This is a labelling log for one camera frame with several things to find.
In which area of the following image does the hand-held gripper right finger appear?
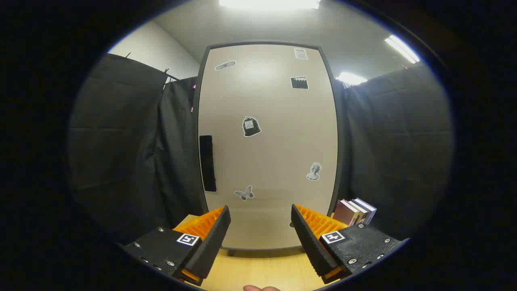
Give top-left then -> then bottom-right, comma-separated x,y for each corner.
291,204 -> 409,284

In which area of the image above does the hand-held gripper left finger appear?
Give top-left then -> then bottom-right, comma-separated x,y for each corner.
122,205 -> 231,287

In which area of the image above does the black door handle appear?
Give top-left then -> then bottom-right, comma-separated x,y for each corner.
199,135 -> 217,192

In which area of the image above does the beige cover book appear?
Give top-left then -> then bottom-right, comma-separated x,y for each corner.
347,199 -> 369,225

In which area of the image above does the black backdrop cloth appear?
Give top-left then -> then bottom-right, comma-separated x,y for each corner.
68,53 -> 455,245

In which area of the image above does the small ceiling light panel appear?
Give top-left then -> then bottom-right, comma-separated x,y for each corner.
336,72 -> 368,85

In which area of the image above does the long ceiling light strip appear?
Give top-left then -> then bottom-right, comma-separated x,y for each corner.
384,34 -> 420,64

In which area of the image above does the wide ceiling light panel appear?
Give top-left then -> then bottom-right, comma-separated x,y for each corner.
218,0 -> 322,9

